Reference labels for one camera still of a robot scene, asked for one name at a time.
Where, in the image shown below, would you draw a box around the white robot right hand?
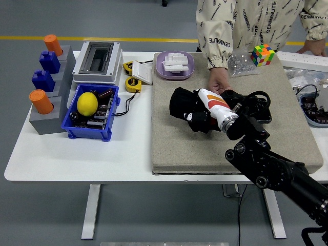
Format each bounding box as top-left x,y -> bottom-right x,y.
183,88 -> 237,126

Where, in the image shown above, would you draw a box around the person's left hand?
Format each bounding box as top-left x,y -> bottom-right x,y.
297,38 -> 327,57

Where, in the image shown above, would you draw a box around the person's right hand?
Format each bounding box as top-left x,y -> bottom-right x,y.
207,67 -> 233,95

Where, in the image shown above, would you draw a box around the black rag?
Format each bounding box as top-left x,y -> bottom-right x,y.
169,87 -> 221,134

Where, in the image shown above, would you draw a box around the white power strip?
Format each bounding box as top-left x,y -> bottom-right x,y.
276,50 -> 328,72

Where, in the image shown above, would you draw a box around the clear bag of metal nuts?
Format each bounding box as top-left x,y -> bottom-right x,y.
227,47 -> 260,78

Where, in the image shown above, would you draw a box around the clear plastic bags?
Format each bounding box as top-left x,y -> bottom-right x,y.
283,66 -> 328,91

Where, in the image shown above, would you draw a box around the colourful puzzle cube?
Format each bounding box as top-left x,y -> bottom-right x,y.
250,43 -> 275,67

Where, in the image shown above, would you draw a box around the grey-brown mat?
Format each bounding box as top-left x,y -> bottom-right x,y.
150,52 -> 324,176

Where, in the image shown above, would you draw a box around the purple plate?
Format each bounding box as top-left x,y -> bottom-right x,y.
155,50 -> 195,80

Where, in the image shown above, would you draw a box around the person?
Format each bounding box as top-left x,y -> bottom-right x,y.
195,0 -> 328,70

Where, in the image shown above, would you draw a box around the light blue tray of boards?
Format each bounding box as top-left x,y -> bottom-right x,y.
297,92 -> 328,128

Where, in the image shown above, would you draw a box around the yellow tape measure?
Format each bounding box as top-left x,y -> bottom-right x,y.
124,76 -> 142,93
122,60 -> 134,75

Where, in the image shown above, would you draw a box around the grey electrical distribution box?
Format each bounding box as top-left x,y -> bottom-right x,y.
71,40 -> 123,86

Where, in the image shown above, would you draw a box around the brown cylindrical capacitor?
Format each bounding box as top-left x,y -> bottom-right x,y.
98,88 -> 114,100

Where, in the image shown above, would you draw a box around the dark circuit board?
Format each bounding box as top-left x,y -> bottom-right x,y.
69,88 -> 115,129

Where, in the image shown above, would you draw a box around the white table leg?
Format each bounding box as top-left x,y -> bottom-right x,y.
261,188 -> 287,239
81,183 -> 101,241

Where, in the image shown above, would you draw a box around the yellow lemon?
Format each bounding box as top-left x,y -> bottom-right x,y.
76,92 -> 98,117

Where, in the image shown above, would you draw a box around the blue plastic bin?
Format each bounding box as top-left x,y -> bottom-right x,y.
60,83 -> 120,142

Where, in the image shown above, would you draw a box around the orange cylinder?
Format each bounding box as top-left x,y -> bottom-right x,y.
28,89 -> 54,115
43,34 -> 64,57

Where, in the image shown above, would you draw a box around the blue plastic block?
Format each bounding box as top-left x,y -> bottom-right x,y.
38,50 -> 61,74
31,70 -> 56,93

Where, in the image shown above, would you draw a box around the grey stepped block holder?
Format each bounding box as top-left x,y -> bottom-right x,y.
28,45 -> 77,136

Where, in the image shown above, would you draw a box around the black looped cable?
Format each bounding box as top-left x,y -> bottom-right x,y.
294,84 -> 320,97

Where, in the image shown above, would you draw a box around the white switch parts stack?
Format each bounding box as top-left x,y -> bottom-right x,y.
161,51 -> 190,74

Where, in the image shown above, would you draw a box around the white wall switch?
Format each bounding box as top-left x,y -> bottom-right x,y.
131,61 -> 154,85

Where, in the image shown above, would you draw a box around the metal bracket under table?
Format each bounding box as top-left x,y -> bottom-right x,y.
222,183 -> 243,198

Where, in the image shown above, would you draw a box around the thin black cord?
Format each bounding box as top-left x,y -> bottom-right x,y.
112,90 -> 140,117

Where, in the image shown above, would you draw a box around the black cable under table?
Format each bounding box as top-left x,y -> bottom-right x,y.
237,183 -> 249,246

